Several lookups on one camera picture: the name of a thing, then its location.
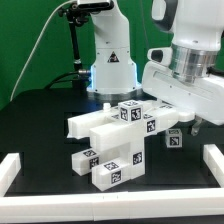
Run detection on black cables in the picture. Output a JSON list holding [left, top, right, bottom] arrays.
[[45, 69, 92, 90]]

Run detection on white chair back part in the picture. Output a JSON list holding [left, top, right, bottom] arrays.
[[68, 100, 195, 153]]

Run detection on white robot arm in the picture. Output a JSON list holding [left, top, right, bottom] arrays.
[[89, 0, 224, 125]]

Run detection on white cable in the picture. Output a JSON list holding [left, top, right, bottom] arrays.
[[9, 0, 78, 102]]

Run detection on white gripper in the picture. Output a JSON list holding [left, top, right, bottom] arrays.
[[142, 47, 224, 136]]

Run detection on white chair seat part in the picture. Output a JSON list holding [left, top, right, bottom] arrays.
[[113, 139, 145, 183]]

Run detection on black camera stand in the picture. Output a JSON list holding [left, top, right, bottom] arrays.
[[58, 0, 114, 89]]

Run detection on white U-shaped fence frame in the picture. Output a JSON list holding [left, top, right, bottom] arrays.
[[0, 145, 224, 223]]

